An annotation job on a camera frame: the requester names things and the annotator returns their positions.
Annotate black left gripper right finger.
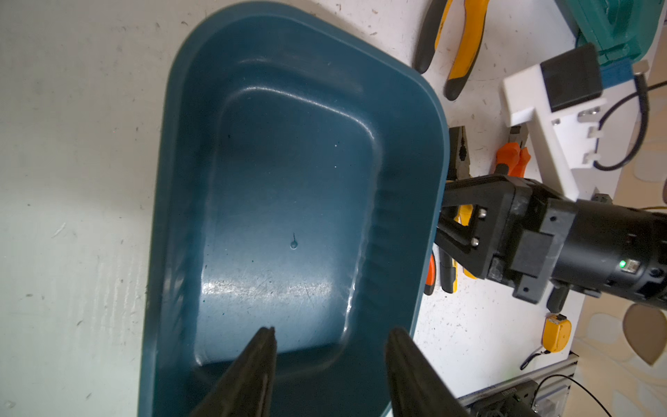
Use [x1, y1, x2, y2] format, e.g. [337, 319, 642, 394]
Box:
[385, 328, 469, 416]

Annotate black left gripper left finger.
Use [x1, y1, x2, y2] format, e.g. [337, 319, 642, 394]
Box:
[190, 327, 277, 416]

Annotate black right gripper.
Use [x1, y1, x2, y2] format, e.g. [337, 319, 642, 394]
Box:
[435, 175, 666, 309]

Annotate yellow black combination pliers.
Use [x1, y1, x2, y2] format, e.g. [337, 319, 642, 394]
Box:
[439, 126, 472, 294]

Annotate small yellow handled pliers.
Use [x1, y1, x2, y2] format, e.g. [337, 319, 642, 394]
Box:
[413, 0, 490, 102]

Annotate large orange handled pliers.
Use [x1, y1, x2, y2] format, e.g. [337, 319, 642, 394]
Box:
[493, 125, 532, 178]

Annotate small orange handled pliers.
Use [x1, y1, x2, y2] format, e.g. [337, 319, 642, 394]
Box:
[423, 253, 437, 295]

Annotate dark teal storage tray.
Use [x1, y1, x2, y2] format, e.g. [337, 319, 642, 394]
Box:
[138, 2, 449, 416]

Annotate yellow tape measure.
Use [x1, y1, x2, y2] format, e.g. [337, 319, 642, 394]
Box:
[542, 314, 573, 353]

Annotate green plastic tool case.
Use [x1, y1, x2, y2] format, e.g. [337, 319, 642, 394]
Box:
[556, 0, 665, 66]

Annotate green handled scraper tool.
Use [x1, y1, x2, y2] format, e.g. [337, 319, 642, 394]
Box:
[546, 283, 570, 314]

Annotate black camera cable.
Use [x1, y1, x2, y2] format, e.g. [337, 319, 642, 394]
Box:
[592, 72, 667, 172]

